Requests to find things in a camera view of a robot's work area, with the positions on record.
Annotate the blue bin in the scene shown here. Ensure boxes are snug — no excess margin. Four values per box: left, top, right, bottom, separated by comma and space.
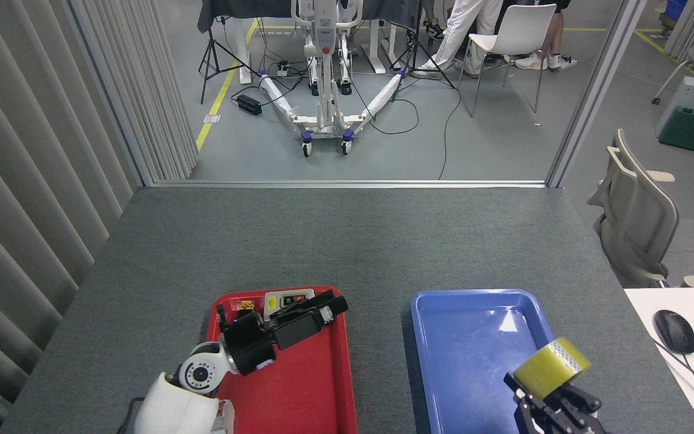
660, 0, 690, 34

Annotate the black power adapter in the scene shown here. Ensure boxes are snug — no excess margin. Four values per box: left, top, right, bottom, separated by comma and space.
236, 94, 263, 117

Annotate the black mouse cable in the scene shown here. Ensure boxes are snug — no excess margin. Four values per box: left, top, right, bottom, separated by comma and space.
653, 339, 694, 406

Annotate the silver frame post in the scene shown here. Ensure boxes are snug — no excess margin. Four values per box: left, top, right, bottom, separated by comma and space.
545, 0, 649, 188

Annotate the beige office chair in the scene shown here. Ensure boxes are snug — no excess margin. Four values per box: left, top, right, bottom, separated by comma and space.
587, 128, 681, 289

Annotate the red plastic tray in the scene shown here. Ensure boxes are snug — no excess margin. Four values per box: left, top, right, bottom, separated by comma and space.
193, 286, 358, 434

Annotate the white desk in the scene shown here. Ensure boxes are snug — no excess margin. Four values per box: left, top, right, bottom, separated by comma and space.
624, 287, 694, 434

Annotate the person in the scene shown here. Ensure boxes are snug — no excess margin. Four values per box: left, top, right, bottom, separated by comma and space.
422, 0, 446, 42
410, 0, 504, 80
495, 0, 578, 71

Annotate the white block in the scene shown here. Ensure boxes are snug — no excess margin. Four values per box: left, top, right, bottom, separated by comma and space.
213, 398, 235, 434

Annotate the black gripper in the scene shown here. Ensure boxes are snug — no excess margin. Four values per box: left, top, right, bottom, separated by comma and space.
219, 289, 349, 376
503, 372, 607, 434

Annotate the silver frame rail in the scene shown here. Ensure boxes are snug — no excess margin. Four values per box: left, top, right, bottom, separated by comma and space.
153, 179, 548, 189

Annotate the long black floor cable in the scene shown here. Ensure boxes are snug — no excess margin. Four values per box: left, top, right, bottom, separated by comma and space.
347, 60, 464, 181

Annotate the grey switch box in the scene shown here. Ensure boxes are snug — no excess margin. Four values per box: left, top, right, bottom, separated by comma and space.
263, 289, 315, 315

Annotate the yellow tape roll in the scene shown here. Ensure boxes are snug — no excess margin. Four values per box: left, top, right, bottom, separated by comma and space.
512, 337, 592, 402

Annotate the black tripod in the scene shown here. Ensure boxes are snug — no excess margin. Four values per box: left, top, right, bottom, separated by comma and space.
198, 17, 261, 105
388, 0, 457, 104

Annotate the desk with dark cloth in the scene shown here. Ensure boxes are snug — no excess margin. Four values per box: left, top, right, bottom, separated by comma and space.
198, 0, 426, 85

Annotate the white stand on wheels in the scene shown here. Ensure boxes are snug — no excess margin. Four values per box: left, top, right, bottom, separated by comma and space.
257, 0, 411, 159

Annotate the black computer mouse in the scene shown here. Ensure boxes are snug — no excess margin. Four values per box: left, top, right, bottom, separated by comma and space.
653, 310, 694, 355

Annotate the blue plastic tray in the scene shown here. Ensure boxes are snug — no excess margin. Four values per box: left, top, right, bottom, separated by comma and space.
410, 289, 580, 434

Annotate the white plastic chair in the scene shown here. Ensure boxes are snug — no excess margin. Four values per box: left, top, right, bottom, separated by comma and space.
457, 4, 558, 119

